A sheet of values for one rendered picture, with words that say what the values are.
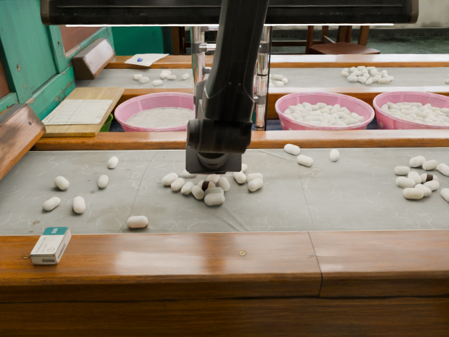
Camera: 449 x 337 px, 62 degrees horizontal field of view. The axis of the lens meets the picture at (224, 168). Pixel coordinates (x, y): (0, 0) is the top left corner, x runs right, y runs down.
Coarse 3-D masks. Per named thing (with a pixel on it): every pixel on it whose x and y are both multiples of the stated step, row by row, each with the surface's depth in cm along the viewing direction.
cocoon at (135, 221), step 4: (136, 216) 63; (140, 216) 63; (128, 220) 63; (132, 220) 63; (136, 220) 63; (140, 220) 63; (144, 220) 63; (128, 224) 63; (132, 224) 62; (136, 224) 63; (140, 224) 63; (144, 224) 63
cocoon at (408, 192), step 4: (408, 188) 70; (412, 188) 71; (404, 192) 70; (408, 192) 70; (412, 192) 70; (416, 192) 70; (420, 192) 70; (404, 196) 71; (408, 196) 70; (412, 196) 70; (416, 196) 70; (420, 196) 70
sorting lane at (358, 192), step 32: (32, 160) 84; (64, 160) 84; (96, 160) 84; (128, 160) 84; (160, 160) 84; (256, 160) 84; (288, 160) 84; (320, 160) 84; (352, 160) 84; (384, 160) 84; (448, 160) 84; (0, 192) 73; (32, 192) 73; (64, 192) 73; (96, 192) 73; (128, 192) 73; (160, 192) 73; (224, 192) 73; (256, 192) 73; (288, 192) 73; (320, 192) 73; (352, 192) 73; (384, 192) 73; (0, 224) 64; (32, 224) 64; (64, 224) 64; (96, 224) 64; (160, 224) 64; (192, 224) 64; (224, 224) 64; (256, 224) 64; (288, 224) 64; (320, 224) 64; (352, 224) 64; (384, 224) 64; (416, 224) 64; (448, 224) 64
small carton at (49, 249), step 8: (48, 232) 56; (56, 232) 56; (64, 232) 56; (40, 240) 54; (48, 240) 54; (56, 240) 54; (64, 240) 55; (40, 248) 53; (48, 248) 53; (56, 248) 53; (64, 248) 55; (32, 256) 52; (40, 256) 52; (48, 256) 52; (56, 256) 52; (40, 264) 53
